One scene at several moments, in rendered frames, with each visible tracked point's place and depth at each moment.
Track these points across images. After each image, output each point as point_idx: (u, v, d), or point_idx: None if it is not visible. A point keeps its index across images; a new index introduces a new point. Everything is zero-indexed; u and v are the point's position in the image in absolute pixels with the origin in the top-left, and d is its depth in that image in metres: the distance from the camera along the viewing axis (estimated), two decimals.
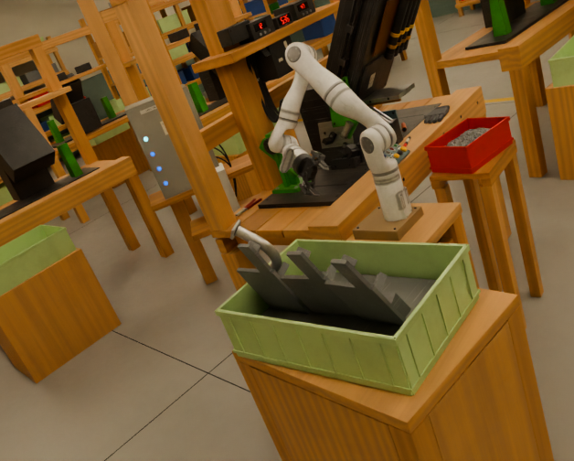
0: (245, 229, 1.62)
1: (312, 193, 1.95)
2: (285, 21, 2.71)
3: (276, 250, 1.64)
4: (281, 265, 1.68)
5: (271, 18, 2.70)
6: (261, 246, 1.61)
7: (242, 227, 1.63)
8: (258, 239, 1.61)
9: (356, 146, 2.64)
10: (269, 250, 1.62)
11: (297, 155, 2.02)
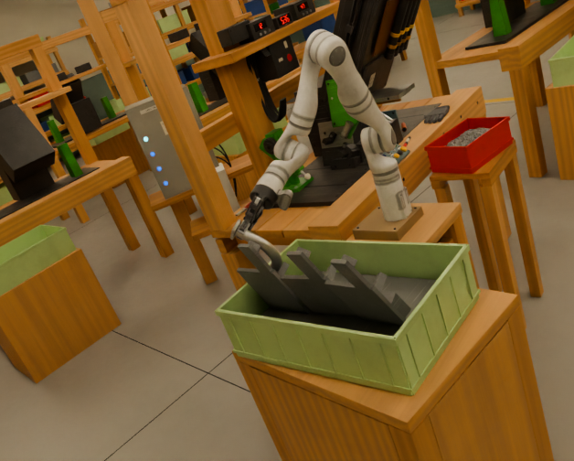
0: None
1: (246, 230, 1.61)
2: (285, 21, 2.71)
3: (276, 250, 1.64)
4: (281, 265, 1.68)
5: (271, 18, 2.70)
6: (261, 246, 1.61)
7: None
8: (258, 239, 1.61)
9: (356, 146, 2.64)
10: (269, 250, 1.62)
11: None
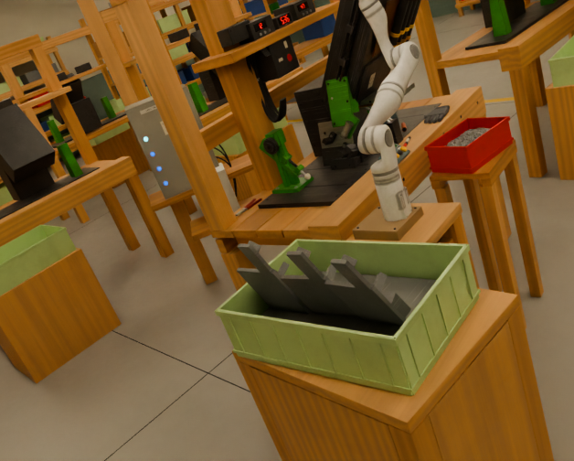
0: None
1: None
2: (285, 21, 2.71)
3: None
4: None
5: (271, 18, 2.70)
6: None
7: None
8: None
9: (356, 146, 2.64)
10: None
11: None
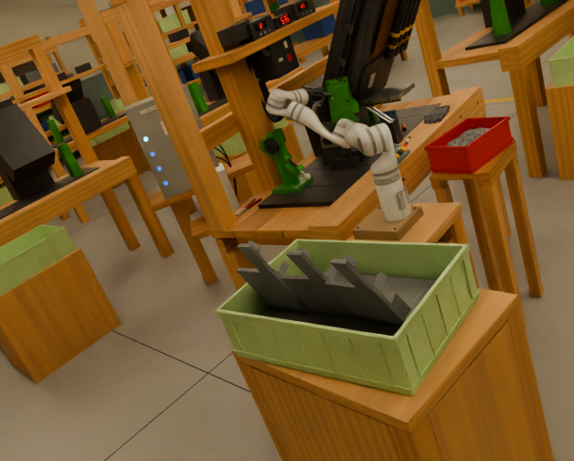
0: (318, 94, 2.65)
1: (317, 93, 2.66)
2: (285, 21, 2.71)
3: None
4: None
5: (271, 18, 2.70)
6: None
7: (320, 93, 2.64)
8: None
9: None
10: None
11: None
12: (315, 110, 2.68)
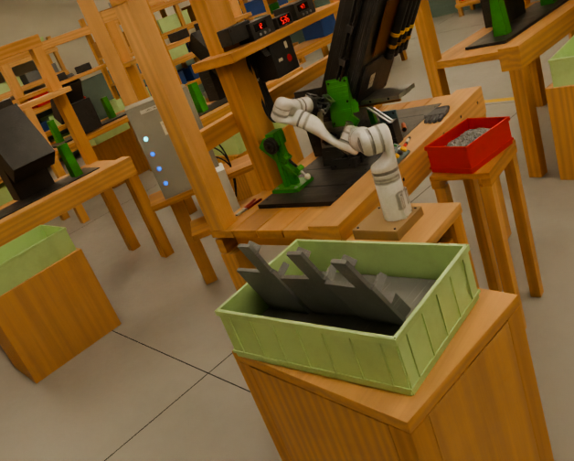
0: (323, 101, 2.64)
1: (322, 101, 2.65)
2: (285, 21, 2.71)
3: None
4: None
5: (271, 18, 2.70)
6: None
7: (324, 101, 2.63)
8: None
9: None
10: None
11: None
12: (321, 117, 2.67)
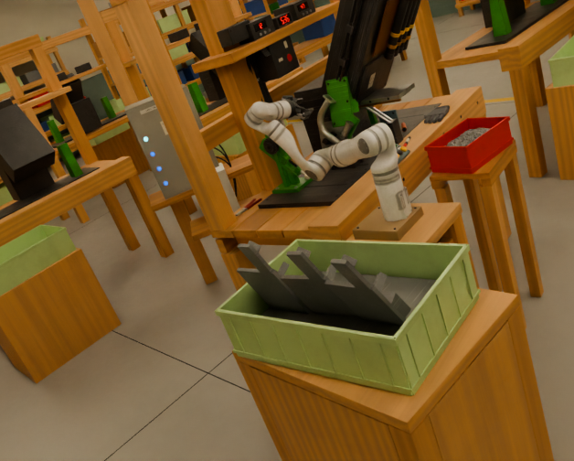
0: (324, 101, 2.64)
1: (298, 101, 2.54)
2: (285, 21, 2.71)
3: (317, 123, 2.70)
4: (324, 135, 2.70)
5: (271, 18, 2.70)
6: None
7: (325, 101, 2.63)
8: (320, 109, 2.68)
9: None
10: None
11: (284, 119, 2.42)
12: (322, 117, 2.67)
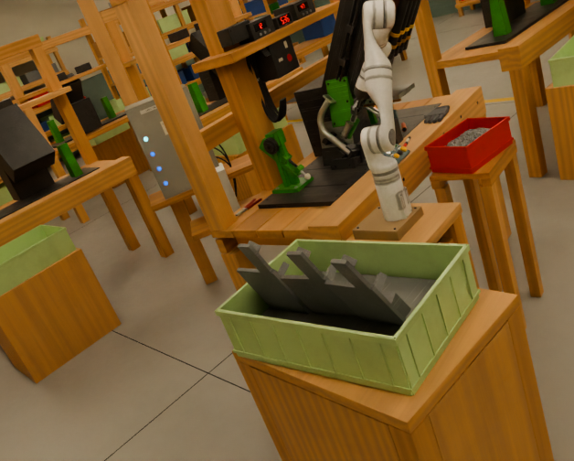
0: (324, 101, 2.64)
1: (355, 120, 2.47)
2: (285, 21, 2.71)
3: (317, 123, 2.70)
4: (324, 135, 2.70)
5: (271, 18, 2.70)
6: None
7: (325, 101, 2.63)
8: (320, 109, 2.68)
9: (356, 146, 2.64)
10: None
11: None
12: (322, 117, 2.67)
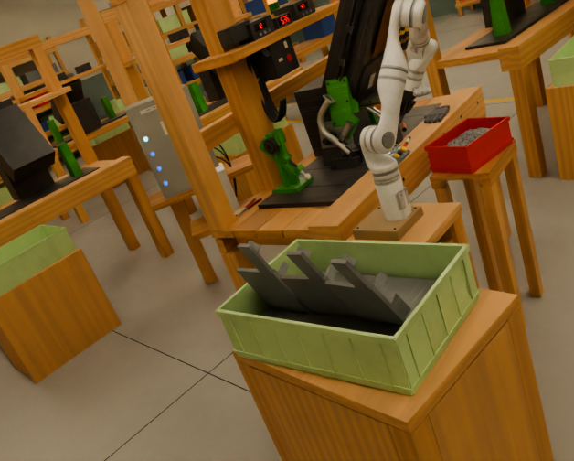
0: (324, 101, 2.64)
1: (399, 121, 2.40)
2: (285, 21, 2.71)
3: (317, 123, 2.70)
4: (324, 135, 2.70)
5: (271, 18, 2.70)
6: None
7: (325, 101, 2.63)
8: (320, 109, 2.68)
9: (356, 146, 2.64)
10: None
11: None
12: (322, 117, 2.67)
